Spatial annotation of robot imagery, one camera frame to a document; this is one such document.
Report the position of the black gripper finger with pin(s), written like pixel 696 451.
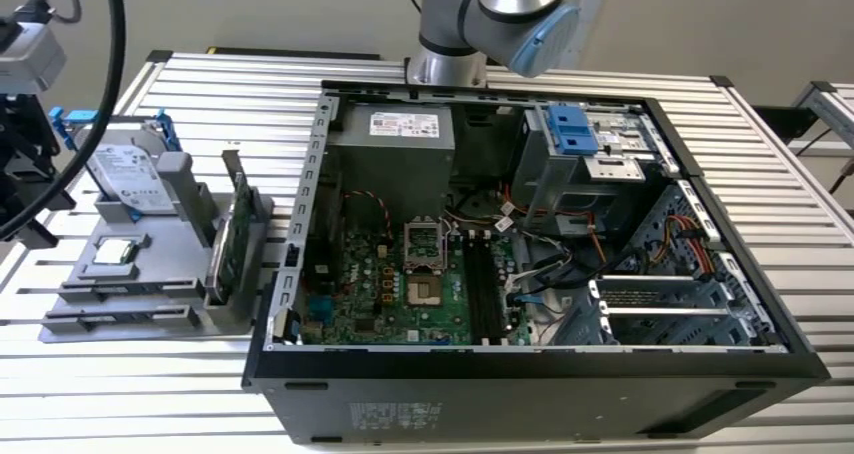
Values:
pixel 34 194

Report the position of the blue RAM stick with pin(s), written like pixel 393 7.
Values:
pixel 120 319

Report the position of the black RAM slot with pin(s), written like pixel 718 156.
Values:
pixel 489 289
pixel 471 289
pixel 478 289
pixel 497 289

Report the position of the hard disk in blue carrier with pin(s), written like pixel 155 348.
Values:
pixel 134 169

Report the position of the silver CPU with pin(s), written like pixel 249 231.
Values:
pixel 115 252

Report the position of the grey parts rack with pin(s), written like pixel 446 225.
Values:
pixel 167 234

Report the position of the black table corner cap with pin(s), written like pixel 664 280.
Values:
pixel 721 81
pixel 160 56

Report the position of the green graphics card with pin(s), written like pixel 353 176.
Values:
pixel 234 244

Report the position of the black fan housing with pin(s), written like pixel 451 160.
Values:
pixel 327 234

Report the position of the blue expansion slot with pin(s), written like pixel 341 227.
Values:
pixel 321 309

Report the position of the green motherboard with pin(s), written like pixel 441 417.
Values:
pixel 361 294

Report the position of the grey power supply unit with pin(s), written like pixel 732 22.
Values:
pixel 394 174

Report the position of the CPU socket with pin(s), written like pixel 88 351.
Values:
pixel 425 290

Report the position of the metal locking lever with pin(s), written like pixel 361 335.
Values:
pixel 446 246

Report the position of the metal drive cage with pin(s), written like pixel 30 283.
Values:
pixel 554 184

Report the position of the blue plastic drive latch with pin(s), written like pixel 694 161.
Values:
pixel 567 129

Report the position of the black PC case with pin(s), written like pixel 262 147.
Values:
pixel 534 409

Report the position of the grey metal disk bay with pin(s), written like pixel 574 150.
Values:
pixel 668 314

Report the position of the black box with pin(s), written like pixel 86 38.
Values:
pixel 784 121

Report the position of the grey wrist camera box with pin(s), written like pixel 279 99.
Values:
pixel 30 59

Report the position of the aluminium frame table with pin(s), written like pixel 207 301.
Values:
pixel 828 104

